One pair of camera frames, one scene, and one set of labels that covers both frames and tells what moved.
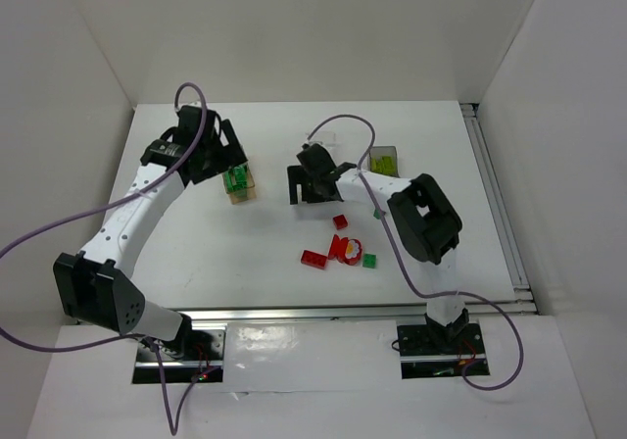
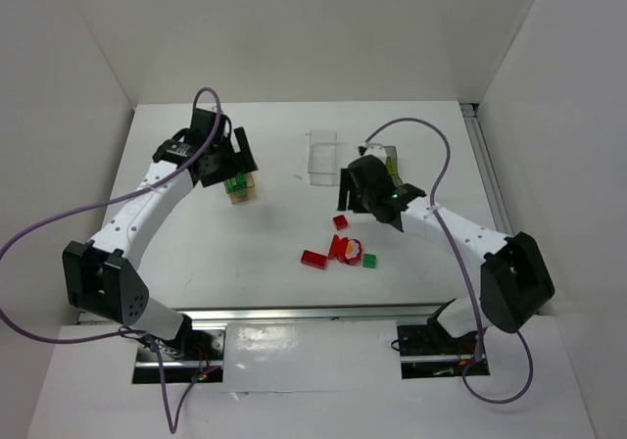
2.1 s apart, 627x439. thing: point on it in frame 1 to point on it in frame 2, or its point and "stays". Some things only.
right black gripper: [304, 180] to [353, 196]
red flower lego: [348, 251] stays
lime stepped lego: [387, 165] stays
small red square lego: [340, 221] stays
